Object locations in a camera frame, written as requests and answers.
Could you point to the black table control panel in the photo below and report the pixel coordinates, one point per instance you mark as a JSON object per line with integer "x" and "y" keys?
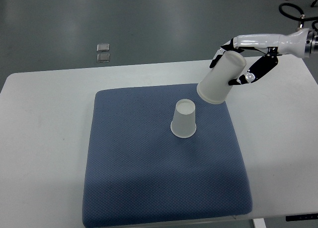
{"x": 303, "y": 217}

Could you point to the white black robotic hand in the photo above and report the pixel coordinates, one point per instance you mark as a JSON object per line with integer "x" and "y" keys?
{"x": 271, "y": 45}

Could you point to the lower metal floor plate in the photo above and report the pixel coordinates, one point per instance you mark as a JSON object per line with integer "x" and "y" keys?
{"x": 103, "y": 57}

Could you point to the white paper cup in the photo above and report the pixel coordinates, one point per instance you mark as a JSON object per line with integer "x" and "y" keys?
{"x": 183, "y": 124}
{"x": 214, "y": 88}

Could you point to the white table leg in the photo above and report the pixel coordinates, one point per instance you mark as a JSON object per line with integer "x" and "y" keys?
{"x": 259, "y": 223}

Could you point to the blue fabric cushion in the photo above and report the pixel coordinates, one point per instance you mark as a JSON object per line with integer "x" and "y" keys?
{"x": 139, "y": 172}

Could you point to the white paper cup on cushion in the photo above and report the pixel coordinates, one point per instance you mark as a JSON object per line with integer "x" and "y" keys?
{"x": 183, "y": 124}

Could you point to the upper metal floor plate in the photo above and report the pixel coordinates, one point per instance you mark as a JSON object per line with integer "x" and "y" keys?
{"x": 103, "y": 47}

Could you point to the metal floor plate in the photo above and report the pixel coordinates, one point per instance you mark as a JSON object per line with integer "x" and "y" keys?
{"x": 103, "y": 47}
{"x": 103, "y": 57}

